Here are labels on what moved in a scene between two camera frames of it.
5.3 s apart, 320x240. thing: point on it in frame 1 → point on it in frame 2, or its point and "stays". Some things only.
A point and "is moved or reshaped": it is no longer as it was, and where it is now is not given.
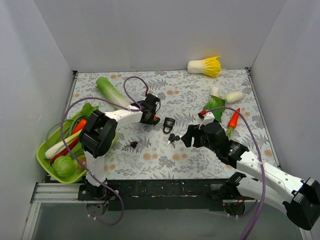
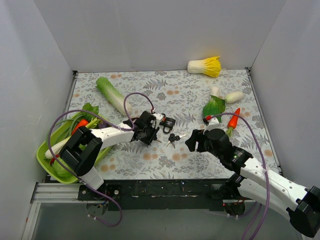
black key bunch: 172,138 stays
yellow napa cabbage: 211,66 stays
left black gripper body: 152,119 → 151,135
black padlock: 168,122 stays
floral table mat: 188,98 stays
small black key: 133,144 → 155,138
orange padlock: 156,120 is moved or reshaped
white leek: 60,146 stays
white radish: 233,97 stays
